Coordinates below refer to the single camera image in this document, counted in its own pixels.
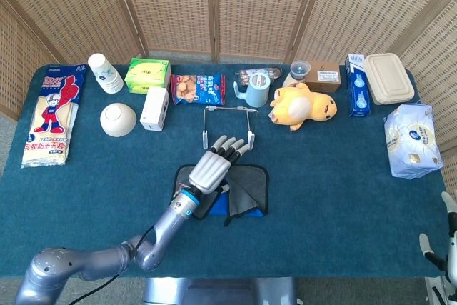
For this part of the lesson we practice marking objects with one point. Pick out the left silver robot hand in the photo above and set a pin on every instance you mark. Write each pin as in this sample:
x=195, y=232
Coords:
x=210, y=171

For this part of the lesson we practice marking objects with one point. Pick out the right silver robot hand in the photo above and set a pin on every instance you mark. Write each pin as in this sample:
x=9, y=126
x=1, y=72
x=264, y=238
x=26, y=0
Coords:
x=453, y=248

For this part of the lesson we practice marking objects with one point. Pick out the grey and blue cloth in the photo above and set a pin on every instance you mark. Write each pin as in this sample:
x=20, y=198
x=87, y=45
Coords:
x=246, y=187

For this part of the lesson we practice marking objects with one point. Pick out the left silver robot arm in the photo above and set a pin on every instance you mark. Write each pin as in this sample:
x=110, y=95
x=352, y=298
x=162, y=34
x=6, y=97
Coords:
x=171, y=223

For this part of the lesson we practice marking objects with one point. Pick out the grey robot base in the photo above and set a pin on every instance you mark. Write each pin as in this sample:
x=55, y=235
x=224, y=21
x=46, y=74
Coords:
x=214, y=292

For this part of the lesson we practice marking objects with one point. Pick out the blue biscuit bag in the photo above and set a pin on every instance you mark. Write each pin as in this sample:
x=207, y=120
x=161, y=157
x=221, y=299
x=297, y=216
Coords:
x=196, y=89

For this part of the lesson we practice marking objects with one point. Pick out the white cardboard box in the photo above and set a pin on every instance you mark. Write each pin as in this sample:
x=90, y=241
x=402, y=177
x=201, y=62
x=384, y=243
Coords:
x=153, y=108

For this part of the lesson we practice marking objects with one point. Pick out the light blue mug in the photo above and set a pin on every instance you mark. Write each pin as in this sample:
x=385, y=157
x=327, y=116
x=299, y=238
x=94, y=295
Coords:
x=257, y=92

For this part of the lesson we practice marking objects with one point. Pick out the clear snack packet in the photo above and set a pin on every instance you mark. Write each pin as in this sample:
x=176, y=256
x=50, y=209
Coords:
x=242, y=77

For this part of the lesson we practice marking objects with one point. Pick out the teal carpet table cover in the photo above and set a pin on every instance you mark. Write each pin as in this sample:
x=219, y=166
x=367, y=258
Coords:
x=107, y=194

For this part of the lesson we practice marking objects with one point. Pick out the beige upturned bowl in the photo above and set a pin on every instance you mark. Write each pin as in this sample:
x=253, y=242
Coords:
x=118, y=119

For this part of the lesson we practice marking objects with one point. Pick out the yellow plush toy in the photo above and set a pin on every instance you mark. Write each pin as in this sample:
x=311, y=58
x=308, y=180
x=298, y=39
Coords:
x=303, y=105

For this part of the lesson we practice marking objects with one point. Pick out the pale blue tissue pack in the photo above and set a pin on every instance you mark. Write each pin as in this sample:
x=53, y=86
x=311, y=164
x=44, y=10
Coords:
x=410, y=140

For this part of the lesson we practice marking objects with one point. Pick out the green tissue box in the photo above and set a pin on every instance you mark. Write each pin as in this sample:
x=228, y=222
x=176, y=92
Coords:
x=146, y=73

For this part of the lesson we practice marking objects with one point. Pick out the clear lidded plastic jar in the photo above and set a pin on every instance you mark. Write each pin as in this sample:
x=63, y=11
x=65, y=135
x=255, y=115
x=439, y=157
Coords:
x=299, y=69

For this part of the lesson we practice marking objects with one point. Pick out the brown cardboard box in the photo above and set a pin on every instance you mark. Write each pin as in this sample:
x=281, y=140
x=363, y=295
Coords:
x=323, y=80

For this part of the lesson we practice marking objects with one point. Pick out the stack of paper cups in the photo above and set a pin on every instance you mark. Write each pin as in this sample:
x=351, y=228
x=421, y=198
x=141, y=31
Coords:
x=103, y=73

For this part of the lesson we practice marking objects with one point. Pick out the long blue carton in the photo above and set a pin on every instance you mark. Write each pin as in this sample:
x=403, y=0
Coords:
x=358, y=94

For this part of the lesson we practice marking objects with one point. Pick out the wooden rattan folding screen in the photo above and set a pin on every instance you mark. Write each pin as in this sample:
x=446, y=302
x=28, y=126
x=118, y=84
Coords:
x=171, y=5

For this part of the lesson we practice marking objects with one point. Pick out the beige lidded lunch box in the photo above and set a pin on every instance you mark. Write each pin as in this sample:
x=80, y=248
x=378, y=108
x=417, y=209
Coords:
x=387, y=78

